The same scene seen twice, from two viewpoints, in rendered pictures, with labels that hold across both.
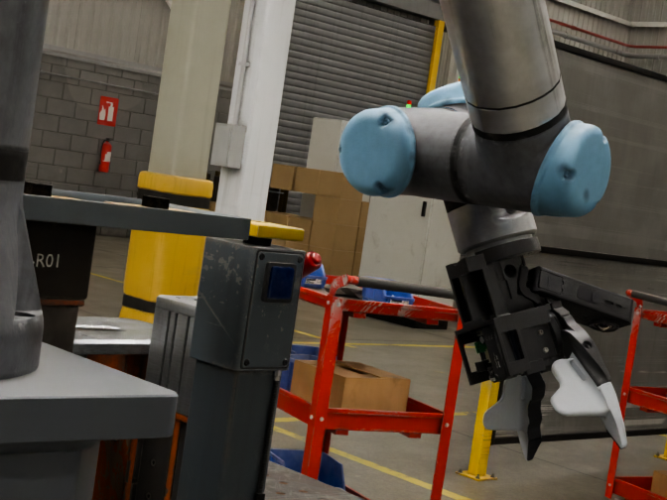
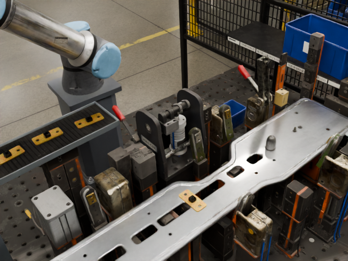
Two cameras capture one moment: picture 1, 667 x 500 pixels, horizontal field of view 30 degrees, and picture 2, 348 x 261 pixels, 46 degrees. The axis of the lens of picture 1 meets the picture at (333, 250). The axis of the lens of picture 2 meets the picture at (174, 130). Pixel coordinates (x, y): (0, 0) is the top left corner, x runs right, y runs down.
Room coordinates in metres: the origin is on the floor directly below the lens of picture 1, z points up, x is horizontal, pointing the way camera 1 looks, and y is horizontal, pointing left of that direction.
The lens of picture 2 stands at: (1.78, 0.74, 1.88)
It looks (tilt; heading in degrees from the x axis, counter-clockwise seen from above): 38 degrees down; 190
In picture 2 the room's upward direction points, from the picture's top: 3 degrees counter-clockwise
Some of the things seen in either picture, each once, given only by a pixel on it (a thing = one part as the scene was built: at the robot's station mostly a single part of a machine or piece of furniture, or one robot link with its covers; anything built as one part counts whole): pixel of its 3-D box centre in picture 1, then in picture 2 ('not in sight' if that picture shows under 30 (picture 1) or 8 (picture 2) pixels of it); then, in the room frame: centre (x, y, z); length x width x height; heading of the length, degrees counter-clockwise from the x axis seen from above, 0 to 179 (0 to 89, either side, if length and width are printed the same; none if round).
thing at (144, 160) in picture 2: not in sight; (145, 194); (0.89, 0.48, 0.89); 0.13 x 0.11 x 0.38; 48
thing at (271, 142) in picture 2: not in sight; (271, 143); (0.75, 0.88, 1.02); 0.03 x 0.03 x 0.07
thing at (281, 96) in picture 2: not in sight; (276, 131); (0.51, 0.92, 0.88); 0.04 x 0.04 x 0.36; 48
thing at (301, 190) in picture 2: not in sight; (293, 220); (0.91, 0.96, 0.84); 0.11 x 0.08 x 0.29; 48
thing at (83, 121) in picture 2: not in sight; (89, 119); (0.86, 0.33, 1.17); 0.08 x 0.04 x 0.01; 131
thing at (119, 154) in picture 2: not in sight; (126, 199); (0.93, 0.42, 0.90); 0.05 x 0.05 x 0.40; 48
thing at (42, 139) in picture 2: (37, 190); (47, 134); (0.94, 0.23, 1.17); 0.08 x 0.04 x 0.01; 135
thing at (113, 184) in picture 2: not in sight; (119, 223); (1.01, 0.42, 0.89); 0.13 x 0.11 x 0.38; 48
